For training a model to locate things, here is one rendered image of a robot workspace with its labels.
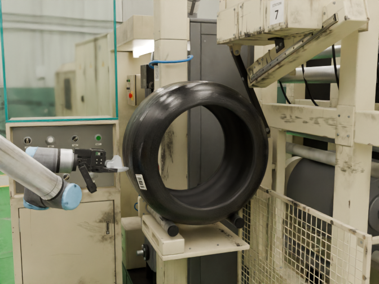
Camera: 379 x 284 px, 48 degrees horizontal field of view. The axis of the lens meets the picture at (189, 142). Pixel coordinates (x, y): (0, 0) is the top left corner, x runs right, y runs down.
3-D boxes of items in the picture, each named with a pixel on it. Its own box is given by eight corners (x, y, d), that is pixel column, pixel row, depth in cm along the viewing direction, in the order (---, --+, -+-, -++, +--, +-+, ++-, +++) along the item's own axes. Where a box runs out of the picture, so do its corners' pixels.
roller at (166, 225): (151, 213, 193) (144, 207, 192) (158, 205, 194) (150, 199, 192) (173, 239, 161) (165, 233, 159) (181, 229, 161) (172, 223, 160)
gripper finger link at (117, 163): (131, 158, 160) (107, 156, 157) (129, 173, 161) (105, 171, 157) (129, 156, 163) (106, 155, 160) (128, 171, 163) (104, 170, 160)
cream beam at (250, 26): (215, 44, 194) (215, 12, 192) (263, 46, 202) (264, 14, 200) (286, 28, 137) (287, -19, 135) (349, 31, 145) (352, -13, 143)
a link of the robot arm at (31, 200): (38, 211, 144) (40, 175, 144) (16, 208, 150) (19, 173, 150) (59, 210, 152) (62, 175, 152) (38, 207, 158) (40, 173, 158)
